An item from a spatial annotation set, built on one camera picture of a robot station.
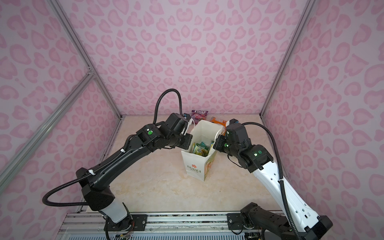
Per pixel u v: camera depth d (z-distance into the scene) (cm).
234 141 51
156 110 52
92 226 74
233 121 62
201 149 81
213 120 114
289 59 86
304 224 36
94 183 41
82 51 83
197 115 118
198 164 67
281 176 41
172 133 52
